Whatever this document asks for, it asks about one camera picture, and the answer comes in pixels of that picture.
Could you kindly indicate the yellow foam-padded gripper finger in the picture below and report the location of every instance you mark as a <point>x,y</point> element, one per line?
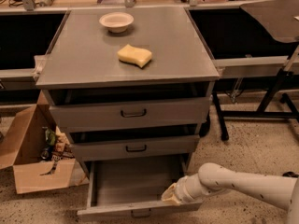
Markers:
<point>170,197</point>

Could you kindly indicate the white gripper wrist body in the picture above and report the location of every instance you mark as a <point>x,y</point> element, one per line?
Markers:
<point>180,191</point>

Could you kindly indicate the grey drawer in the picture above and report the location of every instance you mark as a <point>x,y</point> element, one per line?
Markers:
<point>134,143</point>
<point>133,188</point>
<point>128,105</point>

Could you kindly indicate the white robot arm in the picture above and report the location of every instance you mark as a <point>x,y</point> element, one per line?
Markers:
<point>211,178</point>

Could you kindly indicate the grey metal drawer cabinet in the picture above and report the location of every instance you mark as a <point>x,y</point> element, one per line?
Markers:
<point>85,53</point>

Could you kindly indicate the small black floor object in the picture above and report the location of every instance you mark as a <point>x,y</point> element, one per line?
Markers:
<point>291,174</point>

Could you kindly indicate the snack packets in box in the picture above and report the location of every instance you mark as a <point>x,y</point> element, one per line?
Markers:
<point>57,149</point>

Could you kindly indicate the open cardboard box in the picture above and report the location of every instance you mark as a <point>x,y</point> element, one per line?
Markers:
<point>21,150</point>

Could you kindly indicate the yellow sponge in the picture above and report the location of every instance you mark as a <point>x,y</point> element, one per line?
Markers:
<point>134,55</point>

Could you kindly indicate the white bowl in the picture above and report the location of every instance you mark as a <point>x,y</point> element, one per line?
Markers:
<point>116,22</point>

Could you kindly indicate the grey tilted tray board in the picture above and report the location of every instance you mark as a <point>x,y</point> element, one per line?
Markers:
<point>277,17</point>

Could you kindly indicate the black table leg frame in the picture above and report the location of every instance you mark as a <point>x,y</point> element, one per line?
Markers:
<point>260,112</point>

